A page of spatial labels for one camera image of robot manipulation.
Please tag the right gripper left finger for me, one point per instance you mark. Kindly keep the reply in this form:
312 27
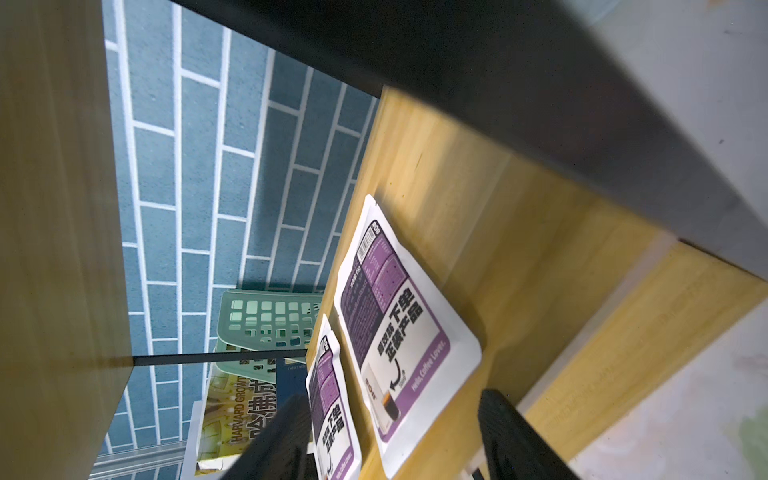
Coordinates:
280 450

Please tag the beige book tall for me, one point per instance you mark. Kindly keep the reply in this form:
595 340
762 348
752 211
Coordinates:
236 410

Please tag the purple coffee bag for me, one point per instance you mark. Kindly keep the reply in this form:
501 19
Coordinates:
337 450
411 351

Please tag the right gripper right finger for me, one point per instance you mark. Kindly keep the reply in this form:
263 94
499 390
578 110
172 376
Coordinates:
513 449

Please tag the dark blue book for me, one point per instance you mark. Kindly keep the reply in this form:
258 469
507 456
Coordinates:
290 380

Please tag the green desk file organizer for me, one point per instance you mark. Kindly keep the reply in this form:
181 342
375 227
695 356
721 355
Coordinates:
264 321

